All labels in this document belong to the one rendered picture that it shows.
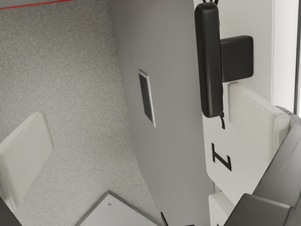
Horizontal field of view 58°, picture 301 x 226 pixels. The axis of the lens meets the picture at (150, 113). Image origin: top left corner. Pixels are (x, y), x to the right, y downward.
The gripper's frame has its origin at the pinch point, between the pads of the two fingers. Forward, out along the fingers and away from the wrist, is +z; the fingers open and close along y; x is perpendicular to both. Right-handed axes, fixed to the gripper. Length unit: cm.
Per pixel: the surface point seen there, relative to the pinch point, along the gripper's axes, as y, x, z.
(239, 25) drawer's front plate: 7.8, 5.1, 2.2
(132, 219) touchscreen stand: -14, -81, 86
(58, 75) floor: -31, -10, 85
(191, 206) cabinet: 5.6, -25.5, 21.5
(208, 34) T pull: 5.0, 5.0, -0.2
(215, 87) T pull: 5.3, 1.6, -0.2
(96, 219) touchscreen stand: -30, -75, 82
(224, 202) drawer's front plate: 7.6, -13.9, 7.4
